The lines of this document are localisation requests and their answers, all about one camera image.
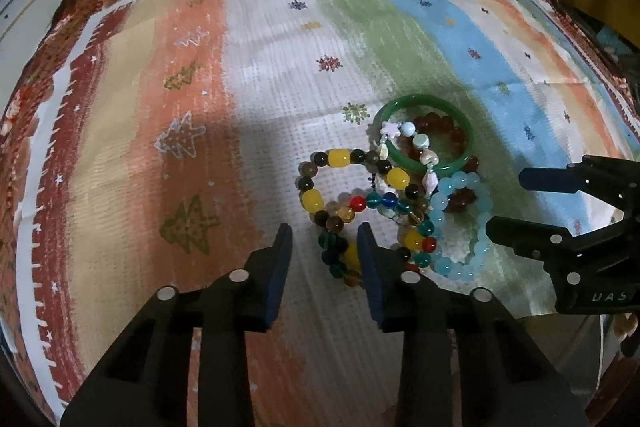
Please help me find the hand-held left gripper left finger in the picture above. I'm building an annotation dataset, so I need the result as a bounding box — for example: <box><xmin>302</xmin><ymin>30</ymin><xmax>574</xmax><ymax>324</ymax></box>
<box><xmin>60</xmin><ymin>222</ymin><xmax>294</xmax><ymax>427</ymax></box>

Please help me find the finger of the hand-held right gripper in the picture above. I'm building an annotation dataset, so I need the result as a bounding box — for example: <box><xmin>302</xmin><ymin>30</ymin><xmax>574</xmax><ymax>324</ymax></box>
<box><xmin>486</xmin><ymin>215</ymin><xmax>584</xmax><ymax>261</ymax></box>
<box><xmin>518</xmin><ymin>155</ymin><xmax>640</xmax><ymax>214</ymax></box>

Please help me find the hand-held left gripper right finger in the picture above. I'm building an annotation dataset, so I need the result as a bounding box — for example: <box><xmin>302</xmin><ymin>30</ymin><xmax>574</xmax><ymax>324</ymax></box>
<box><xmin>356</xmin><ymin>222</ymin><xmax>588</xmax><ymax>427</ymax></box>

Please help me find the light blue bead bracelet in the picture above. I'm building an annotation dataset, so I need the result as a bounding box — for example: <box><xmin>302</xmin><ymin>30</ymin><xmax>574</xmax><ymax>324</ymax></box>
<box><xmin>427</xmin><ymin>172</ymin><xmax>495</xmax><ymax>281</ymax></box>

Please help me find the dark green yellow bead bracelet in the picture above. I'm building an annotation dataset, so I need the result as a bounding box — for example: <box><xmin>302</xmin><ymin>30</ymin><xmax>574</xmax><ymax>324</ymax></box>
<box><xmin>317</xmin><ymin>229</ymin><xmax>368</xmax><ymax>290</ymax></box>

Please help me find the multicolour glass bead bracelet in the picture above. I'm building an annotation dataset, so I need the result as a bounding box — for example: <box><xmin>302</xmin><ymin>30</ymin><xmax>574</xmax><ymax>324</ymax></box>
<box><xmin>350</xmin><ymin>191</ymin><xmax>442</xmax><ymax>271</ymax></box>

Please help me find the dark red bead bracelet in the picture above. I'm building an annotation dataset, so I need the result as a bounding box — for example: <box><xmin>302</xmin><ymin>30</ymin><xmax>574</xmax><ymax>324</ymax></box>
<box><xmin>400</xmin><ymin>113</ymin><xmax>482</xmax><ymax>214</ymax></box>

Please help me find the yellow and brown bead bracelet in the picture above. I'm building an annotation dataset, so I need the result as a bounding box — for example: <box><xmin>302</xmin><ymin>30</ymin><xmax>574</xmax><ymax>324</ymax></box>
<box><xmin>298</xmin><ymin>148</ymin><xmax>432</xmax><ymax>230</ymax></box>

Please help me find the green jade bangle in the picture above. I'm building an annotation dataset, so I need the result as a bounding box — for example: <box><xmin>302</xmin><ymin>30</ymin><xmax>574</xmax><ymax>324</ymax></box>
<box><xmin>372</xmin><ymin>94</ymin><xmax>475</xmax><ymax>172</ymax></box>

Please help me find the white shell star bracelet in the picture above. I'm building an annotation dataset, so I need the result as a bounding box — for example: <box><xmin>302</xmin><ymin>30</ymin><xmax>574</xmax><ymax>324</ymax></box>
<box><xmin>377</xmin><ymin>119</ymin><xmax>442</xmax><ymax>208</ymax></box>

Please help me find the person's right hand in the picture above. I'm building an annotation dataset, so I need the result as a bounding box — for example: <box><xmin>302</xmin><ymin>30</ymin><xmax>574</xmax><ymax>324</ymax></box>
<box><xmin>617</xmin><ymin>312</ymin><xmax>640</xmax><ymax>358</ymax></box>

